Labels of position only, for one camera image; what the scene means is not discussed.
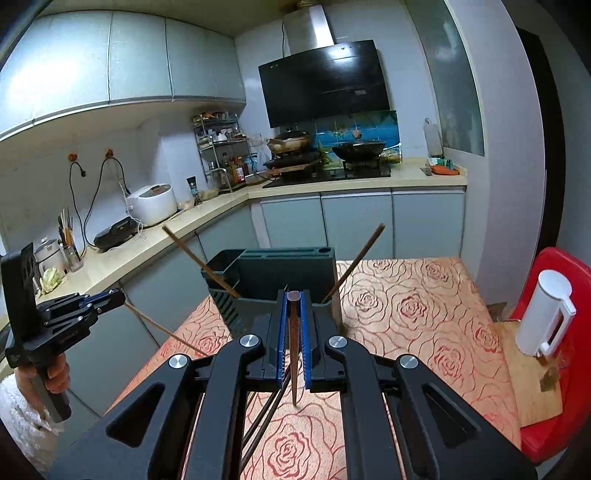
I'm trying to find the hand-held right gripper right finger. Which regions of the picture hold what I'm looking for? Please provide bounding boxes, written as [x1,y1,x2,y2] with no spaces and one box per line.
[299,289,539,480]

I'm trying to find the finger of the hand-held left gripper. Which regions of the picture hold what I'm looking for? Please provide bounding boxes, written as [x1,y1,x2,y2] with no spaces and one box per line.
[41,307,101,335]
[37,287,126,320]

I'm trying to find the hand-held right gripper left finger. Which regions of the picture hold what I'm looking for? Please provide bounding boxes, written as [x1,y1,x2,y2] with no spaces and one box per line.
[48,289,291,480]

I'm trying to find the dark brown wooden chopstick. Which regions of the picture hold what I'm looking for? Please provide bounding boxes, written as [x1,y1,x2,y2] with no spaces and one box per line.
[285,291,302,408]

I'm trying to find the light brown wooden chopstick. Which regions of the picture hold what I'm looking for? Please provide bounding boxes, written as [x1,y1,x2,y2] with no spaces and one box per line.
[124,302,209,357]

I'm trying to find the dark green utensil holder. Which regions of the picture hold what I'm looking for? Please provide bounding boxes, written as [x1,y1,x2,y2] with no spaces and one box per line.
[201,247,343,334]

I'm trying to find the person's left forearm white sleeve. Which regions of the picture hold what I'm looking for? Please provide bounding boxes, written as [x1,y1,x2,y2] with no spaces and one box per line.
[0,374,54,474]

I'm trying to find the person's left hand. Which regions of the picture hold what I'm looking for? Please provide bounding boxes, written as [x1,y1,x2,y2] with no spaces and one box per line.
[45,360,71,394]

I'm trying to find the napa cabbage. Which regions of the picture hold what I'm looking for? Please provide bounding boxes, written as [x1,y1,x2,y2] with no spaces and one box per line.
[39,268,65,294]

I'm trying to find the small white pot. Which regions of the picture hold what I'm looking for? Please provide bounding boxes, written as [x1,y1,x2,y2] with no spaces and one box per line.
[34,237,68,278]

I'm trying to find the metal cutlery holder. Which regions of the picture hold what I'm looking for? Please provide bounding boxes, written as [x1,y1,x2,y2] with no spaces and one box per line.
[58,208,85,273]

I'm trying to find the black electric griddle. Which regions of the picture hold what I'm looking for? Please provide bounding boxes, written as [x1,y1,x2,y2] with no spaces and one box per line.
[93,218,144,252]

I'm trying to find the white rice cooker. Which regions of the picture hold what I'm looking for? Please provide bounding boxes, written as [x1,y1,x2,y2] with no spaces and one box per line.
[126,184,178,227]

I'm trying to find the rose-printed tablecloth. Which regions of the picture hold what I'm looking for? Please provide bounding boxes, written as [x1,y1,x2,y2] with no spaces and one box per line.
[104,257,522,480]

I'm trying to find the grey base cabinets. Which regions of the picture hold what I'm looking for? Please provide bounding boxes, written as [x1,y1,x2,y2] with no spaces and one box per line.
[69,188,466,361]

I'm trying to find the black gas stove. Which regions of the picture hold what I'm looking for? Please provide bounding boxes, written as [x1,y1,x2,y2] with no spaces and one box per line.
[262,157,392,190]

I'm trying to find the metal spice rack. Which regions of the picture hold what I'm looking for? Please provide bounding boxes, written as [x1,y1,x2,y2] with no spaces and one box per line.
[192,113,254,192]

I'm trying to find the black wok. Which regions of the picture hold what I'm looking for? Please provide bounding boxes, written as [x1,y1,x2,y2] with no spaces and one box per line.
[331,141,387,163]

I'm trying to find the orange cloth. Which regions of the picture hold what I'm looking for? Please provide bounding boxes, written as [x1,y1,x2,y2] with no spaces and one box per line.
[427,158,460,177]

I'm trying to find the wooden board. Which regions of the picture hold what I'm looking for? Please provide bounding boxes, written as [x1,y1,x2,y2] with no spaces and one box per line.
[492,318,564,428]

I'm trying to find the blue scenic backsplash panel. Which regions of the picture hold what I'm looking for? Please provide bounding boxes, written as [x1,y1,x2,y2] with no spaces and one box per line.
[295,110,400,163]

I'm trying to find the white plastic dispenser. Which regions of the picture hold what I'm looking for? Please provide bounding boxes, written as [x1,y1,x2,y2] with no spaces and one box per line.
[515,270,577,358]

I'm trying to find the white plastic jug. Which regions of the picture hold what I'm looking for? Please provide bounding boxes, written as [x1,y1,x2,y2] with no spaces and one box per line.
[424,118,445,158]

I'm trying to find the black glass range hood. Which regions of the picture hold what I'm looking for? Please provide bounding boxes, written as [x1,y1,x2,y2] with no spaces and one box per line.
[257,4,391,129]

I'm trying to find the red plastic chair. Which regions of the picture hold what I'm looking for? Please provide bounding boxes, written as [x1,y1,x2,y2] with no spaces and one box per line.
[505,247,591,464]

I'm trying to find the frosted glass window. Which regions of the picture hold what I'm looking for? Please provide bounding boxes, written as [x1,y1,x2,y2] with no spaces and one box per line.
[406,0,485,157]

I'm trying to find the white power cable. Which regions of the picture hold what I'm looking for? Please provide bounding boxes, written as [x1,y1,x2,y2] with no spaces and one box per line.
[118,179,145,241]

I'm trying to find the black power cable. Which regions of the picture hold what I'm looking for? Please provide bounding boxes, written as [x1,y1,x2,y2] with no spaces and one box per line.
[83,157,126,241]
[69,161,89,245]

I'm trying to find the grey wall cabinets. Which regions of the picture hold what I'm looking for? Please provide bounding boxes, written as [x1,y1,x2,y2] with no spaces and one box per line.
[0,9,247,141]

